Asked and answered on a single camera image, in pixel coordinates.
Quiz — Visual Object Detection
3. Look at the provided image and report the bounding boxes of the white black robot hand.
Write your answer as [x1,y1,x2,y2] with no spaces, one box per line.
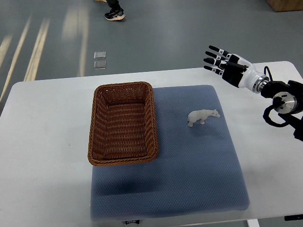
[204,45,270,94]

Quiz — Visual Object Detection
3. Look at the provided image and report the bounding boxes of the upper clear floor plate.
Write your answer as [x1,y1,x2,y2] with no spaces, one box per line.
[94,51,106,59]

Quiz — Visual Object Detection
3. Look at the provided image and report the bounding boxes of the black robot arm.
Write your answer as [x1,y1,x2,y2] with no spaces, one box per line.
[259,66,303,141]

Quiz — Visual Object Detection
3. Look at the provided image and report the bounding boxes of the lower clear floor plate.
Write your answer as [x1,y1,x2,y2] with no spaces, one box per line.
[94,60,107,70]

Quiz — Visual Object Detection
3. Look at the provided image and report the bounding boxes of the brown wicker basket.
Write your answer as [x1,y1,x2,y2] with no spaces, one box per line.
[88,81,159,166]

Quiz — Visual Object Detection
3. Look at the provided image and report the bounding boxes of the black sneaker with person leg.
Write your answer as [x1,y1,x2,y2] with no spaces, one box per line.
[105,0,125,21]

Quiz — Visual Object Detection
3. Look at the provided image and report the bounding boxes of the black table control panel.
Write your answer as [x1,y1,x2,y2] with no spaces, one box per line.
[284,214,303,221]

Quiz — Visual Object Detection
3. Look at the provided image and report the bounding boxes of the blue-grey fabric mat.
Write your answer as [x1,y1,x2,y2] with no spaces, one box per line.
[90,85,250,221]

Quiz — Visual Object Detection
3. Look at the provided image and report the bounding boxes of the white toy bear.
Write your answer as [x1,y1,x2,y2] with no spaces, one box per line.
[187,109,221,127]

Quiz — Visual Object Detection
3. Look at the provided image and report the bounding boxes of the brown cardboard box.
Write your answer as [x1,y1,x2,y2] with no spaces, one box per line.
[266,0,303,12]

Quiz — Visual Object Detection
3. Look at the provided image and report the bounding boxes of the clear floor plate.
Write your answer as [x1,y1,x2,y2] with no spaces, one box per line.
[94,51,106,59]
[94,60,107,70]

